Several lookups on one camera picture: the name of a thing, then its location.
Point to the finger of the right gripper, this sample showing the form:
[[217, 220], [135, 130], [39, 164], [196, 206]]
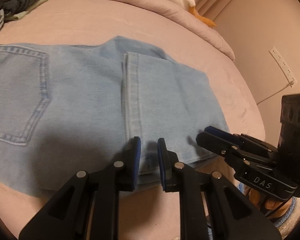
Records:
[[219, 146], [220, 133]]

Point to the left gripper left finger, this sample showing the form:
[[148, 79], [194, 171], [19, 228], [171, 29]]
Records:
[[87, 205]]

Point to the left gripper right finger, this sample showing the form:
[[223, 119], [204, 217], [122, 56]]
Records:
[[211, 207]]

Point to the light blue denim pants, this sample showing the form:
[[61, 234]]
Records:
[[68, 108]]

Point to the person's right hand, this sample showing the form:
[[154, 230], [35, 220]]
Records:
[[273, 208]]

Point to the pink bed sheet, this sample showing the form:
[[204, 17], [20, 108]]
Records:
[[148, 213]]

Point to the white power strip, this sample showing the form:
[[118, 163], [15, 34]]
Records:
[[285, 68]]

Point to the folded pale green garment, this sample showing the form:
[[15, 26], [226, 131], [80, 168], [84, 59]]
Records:
[[20, 15]]

